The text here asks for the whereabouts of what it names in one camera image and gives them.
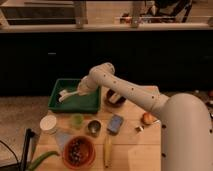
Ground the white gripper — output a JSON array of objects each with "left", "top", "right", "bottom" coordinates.
[{"left": 77, "top": 76, "right": 97, "bottom": 95}]

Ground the white dish brush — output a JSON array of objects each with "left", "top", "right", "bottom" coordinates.
[{"left": 58, "top": 90, "right": 77, "bottom": 102}]

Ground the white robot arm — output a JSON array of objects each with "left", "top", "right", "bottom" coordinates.
[{"left": 77, "top": 63, "right": 213, "bottom": 171}]

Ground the green plastic tray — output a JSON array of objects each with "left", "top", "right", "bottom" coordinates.
[{"left": 48, "top": 78, "right": 101, "bottom": 114}]

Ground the dark bowl with sponge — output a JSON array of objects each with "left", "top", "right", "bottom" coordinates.
[{"left": 106, "top": 89, "right": 126, "bottom": 107}]

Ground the green plastic cup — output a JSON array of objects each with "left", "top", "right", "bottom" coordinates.
[{"left": 70, "top": 114, "right": 84, "bottom": 130}]

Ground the small metal cup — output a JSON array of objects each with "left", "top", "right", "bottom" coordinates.
[{"left": 88, "top": 120, "right": 101, "bottom": 137}]

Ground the blue sponge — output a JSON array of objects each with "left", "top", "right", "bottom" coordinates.
[{"left": 107, "top": 115, "right": 124, "bottom": 134}]

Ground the yellow banana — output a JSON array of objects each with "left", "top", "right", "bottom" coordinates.
[{"left": 103, "top": 135, "right": 112, "bottom": 168}]

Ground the orange bowl with beans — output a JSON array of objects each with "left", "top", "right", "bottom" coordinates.
[{"left": 62, "top": 136, "right": 96, "bottom": 170}]

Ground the small black white object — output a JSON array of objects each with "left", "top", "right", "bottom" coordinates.
[{"left": 135, "top": 126, "right": 144, "bottom": 132}]

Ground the red apple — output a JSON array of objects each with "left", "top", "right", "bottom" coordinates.
[{"left": 141, "top": 112, "right": 155, "bottom": 125}]

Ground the black stand with cable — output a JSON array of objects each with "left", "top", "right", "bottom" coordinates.
[{"left": 0, "top": 128, "right": 35, "bottom": 171}]

